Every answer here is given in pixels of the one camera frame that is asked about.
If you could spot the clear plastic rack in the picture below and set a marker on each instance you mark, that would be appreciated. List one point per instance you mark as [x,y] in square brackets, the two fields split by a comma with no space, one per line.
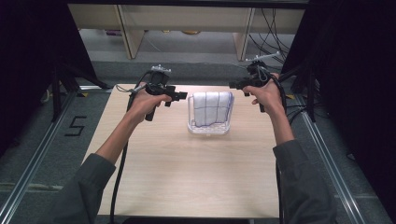
[208,129]

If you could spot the person's right hand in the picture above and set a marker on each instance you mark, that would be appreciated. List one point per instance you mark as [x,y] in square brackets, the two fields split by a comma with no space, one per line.
[267,93]

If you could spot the white purple-checked towel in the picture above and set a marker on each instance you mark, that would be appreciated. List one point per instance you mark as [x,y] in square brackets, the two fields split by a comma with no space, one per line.
[212,107]

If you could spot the light wooden desk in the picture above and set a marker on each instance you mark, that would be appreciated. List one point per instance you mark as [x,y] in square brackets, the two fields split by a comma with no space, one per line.
[186,21]

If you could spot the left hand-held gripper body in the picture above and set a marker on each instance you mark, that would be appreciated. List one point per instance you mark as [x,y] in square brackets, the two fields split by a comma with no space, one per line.
[158,81]

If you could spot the person's left hand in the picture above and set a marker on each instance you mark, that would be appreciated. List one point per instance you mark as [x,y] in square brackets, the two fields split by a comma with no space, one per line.
[144,104]

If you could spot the metal floor rail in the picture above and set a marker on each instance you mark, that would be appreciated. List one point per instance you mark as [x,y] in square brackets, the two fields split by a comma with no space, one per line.
[34,161]
[330,165]

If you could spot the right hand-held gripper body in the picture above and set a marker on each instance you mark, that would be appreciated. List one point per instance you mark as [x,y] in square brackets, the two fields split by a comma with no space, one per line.
[257,76]

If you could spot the black metal stand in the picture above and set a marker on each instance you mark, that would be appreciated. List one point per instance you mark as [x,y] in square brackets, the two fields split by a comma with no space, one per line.
[306,90]
[62,87]

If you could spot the black curtain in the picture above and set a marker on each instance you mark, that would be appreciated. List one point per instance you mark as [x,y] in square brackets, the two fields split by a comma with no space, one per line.
[355,77]
[28,68]

